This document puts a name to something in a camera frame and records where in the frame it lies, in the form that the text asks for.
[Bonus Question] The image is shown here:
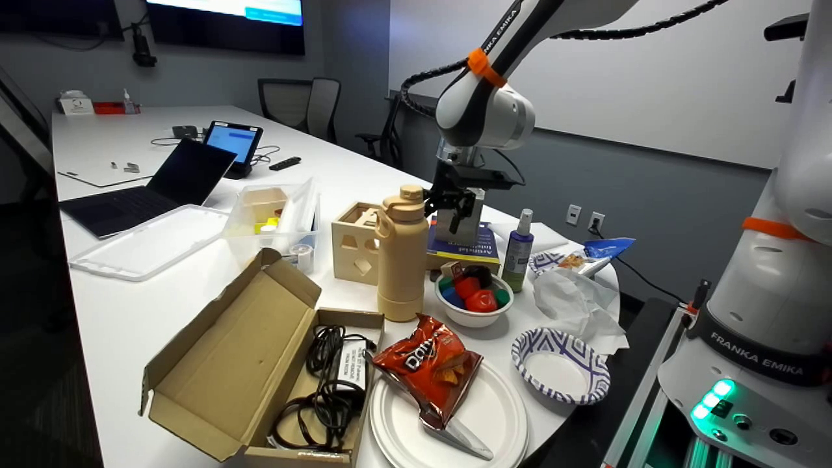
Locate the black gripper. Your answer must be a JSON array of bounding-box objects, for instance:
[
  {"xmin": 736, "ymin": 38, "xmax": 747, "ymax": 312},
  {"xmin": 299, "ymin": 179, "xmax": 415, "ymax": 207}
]
[{"xmin": 424, "ymin": 158, "xmax": 490, "ymax": 254}]

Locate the blue toy block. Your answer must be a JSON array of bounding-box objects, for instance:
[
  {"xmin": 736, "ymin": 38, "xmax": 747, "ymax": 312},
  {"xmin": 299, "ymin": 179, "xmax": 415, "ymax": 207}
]
[{"xmin": 437, "ymin": 273, "xmax": 463, "ymax": 310}]

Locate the red toy block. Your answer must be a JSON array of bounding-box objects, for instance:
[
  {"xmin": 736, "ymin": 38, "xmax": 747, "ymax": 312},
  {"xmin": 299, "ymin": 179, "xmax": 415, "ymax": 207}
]
[{"xmin": 454, "ymin": 273, "xmax": 502, "ymax": 315}]

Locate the wooden shape sorter toy box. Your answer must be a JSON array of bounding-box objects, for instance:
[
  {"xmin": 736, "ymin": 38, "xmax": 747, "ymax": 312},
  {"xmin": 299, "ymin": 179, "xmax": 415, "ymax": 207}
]
[{"xmin": 331, "ymin": 197, "xmax": 386, "ymax": 289}]

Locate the open brown cardboard box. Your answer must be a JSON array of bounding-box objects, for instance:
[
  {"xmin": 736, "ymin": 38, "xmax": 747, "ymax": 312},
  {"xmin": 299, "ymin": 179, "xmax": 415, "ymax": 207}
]
[{"xmin": 138, "ymin": 247, "xmax": 389, "ymax": 468}]

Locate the clear plastic container lid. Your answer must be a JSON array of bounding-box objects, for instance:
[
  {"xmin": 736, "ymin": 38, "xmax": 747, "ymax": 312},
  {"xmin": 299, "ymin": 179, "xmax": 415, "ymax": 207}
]
[{"xmin": 67, "ymin": 203, "xmax": 231, "ymax": 286}]

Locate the tan water bottle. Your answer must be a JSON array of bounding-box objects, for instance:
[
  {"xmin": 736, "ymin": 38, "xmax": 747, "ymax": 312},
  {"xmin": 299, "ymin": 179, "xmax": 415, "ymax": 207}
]
[{"xmin": 376, "ymin": 182, "xmax": 431, "ymax": 325}]

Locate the small clear spray bottle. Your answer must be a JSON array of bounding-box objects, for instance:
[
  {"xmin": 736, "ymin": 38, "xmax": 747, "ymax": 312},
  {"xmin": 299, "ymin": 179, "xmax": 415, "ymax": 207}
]
[{"xmin": 502, "ymin": 206, "xmax": 539, "ymax": 293}]

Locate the white bowl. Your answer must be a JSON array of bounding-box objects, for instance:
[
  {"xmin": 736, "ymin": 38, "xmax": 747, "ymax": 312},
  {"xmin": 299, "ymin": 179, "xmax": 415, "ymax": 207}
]
[{"xmin": 431, "ymin": 267, "xmax": 519, "ymax": 331}]

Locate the clear plastic bag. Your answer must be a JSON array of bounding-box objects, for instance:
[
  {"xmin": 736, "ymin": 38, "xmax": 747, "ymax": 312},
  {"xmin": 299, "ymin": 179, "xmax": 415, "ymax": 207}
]
[{"xmin": 528, "ymin": 241, "xmax": 633, "ymax": 359}]

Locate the red Doritos chip bag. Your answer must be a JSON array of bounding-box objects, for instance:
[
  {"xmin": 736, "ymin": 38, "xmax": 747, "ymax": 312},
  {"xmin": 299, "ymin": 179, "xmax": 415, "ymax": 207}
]
[{"xmin": 372, "ymin": 312, "xmax": 486, "ymax": 433}]

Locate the blue snack packet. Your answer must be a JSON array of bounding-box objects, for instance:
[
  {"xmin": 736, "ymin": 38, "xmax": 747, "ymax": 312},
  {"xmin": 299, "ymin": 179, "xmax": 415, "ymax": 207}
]
[{"xmin": 582, "ymin": 237, "xmax": 637, "ymax": 263}]

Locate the grey office chair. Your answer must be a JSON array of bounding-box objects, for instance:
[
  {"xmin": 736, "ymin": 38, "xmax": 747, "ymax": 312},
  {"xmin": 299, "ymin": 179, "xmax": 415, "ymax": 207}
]
[{"xmin": 304, "ymin": 78, "xmax": 344, "ymax": 143}]

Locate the blue patterned paper plate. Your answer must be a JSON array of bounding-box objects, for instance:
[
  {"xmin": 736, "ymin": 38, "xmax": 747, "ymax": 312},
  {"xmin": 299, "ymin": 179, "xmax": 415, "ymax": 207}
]
[{"xmin": 509, "ymin": 325, "xmax": 615, "ymax": 407}]

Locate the black remote control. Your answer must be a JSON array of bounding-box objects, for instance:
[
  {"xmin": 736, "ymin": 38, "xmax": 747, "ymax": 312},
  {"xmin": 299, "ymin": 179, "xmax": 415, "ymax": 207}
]
[{"xmin": 265, "ymin": 154, "xmax": 304, "ymax": 175}]

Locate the clear plastic storage container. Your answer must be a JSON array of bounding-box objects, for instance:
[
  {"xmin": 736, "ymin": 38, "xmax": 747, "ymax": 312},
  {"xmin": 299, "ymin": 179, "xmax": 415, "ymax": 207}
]
[{"xmin": 223, "ymin": 175, "xmax": 322, "ymax": 267}]

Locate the white paper plate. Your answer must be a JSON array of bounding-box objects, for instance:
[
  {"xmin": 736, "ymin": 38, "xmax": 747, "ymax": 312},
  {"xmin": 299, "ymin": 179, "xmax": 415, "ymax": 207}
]
[{"xmin": 366, "ymin": 355, "xmax": 532, "ymax": 468}]

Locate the black office chair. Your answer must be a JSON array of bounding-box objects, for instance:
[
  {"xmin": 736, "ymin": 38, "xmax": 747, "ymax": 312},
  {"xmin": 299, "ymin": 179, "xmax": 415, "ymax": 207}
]
[{"xmin": 256, "ymin": 75, "xmax": 314, "ymax": 132}]

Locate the black tablet with blue screen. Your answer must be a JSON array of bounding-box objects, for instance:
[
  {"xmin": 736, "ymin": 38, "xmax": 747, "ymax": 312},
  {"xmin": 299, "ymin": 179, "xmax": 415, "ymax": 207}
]
[{"xmin": 204, "ymin": 120, "xmax": 265, "ymax": 179}]

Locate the black laptop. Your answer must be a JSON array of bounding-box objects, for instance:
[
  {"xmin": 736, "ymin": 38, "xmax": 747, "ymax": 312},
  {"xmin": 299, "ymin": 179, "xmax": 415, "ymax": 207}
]
[{"xmin": 57, "ymin": 137, "xmax": 239, "ymax": 238}]

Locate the black webcam under screen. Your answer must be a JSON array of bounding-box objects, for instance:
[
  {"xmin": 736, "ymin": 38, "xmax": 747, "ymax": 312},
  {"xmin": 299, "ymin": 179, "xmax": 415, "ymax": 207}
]
[{"xmin": 129, "ymin": 13, "xmax": 162, "ymax": 71}]

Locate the black power adapter with cables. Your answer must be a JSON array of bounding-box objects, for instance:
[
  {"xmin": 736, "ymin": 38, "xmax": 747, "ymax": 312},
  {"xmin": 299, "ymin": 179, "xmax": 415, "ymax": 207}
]
[{"xmin": 269, "ymin": 322, "xmax": 381, "ymax": 454}]

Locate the black power cable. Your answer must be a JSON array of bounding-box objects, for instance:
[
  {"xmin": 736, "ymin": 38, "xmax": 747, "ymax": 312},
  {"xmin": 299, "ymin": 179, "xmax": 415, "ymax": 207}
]
[{"xmin": 590, "ymin": 225, "xmax": 702, "ymax": 307}]

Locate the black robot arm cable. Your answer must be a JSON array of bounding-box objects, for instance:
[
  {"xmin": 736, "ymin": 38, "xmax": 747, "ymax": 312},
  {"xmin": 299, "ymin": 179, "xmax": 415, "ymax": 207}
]
[{"xmin": 399, "ymin": 0, "xmax": 733, "ymax": 93}]

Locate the wall mounted TV screen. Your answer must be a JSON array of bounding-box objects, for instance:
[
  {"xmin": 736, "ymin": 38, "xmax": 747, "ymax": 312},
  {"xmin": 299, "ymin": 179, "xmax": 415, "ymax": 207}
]
[{"xmin": 143, "ymin": 0, "xmax": 309, "ymax": 58}]

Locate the white cable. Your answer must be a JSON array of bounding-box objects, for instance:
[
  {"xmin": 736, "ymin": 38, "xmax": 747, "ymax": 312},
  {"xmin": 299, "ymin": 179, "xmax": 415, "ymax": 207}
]
[{"xmin": 56, "ymin": 158, "xmax": 152, "ymax": 192}]

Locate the black camera on stand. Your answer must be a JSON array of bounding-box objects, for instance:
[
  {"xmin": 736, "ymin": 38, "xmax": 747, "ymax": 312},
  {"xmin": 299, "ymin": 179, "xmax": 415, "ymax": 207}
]
[{"xmin": 763, "ymin": 10, "xmax": 814, "ymax": 107}]

